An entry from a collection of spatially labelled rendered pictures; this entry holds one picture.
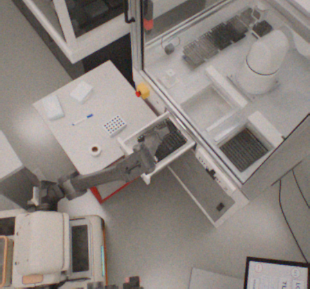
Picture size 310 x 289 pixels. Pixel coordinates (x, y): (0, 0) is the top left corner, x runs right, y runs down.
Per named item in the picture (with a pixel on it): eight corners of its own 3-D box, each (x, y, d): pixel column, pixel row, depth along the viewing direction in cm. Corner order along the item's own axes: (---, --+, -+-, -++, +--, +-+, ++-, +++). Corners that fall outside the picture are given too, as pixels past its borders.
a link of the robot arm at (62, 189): (50, 187, 138) (56, 198, 138) (66, 181, 133) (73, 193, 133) (64, 178, 146) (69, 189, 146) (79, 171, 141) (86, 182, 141)
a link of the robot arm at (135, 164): (123, 157, 109) (137, 184, 110) (147, 141, 119) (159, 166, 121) (52, 181, 138) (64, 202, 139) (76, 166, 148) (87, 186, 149)
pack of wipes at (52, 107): (64, 116, 206) (63, 113, 202) (50, 122, 204) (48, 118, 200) (57, 97, 212) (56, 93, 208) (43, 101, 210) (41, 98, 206)
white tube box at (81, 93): (81, 105, 209) (80, 101, 205) (70, 98, 211) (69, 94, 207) (94, 90, 214) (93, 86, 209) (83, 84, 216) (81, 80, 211)
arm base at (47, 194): (39, 180, 143) (38, 208, 138) (51, 175, 139) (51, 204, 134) (55, 183, 149) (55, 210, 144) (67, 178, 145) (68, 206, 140)
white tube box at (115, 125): (110, 137, 201) (109, 135, 197) (102, 128, 203) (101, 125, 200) (126, 126, 204) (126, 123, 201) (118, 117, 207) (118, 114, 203)
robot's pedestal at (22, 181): (22, 220, 253) (-24, 196, 184) (4, 189, 263) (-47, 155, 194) (57, 197, 261) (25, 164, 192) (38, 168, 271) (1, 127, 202)
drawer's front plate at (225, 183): (229, 196, 181) (234, 191, 171) (195, 155, 191) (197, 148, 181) (231, 194, 182) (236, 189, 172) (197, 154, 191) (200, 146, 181)
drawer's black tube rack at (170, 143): (155, 166, 186) (156, 162, 180) (137, 142, 191) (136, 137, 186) (186, 144, 192) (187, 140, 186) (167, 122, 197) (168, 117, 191)
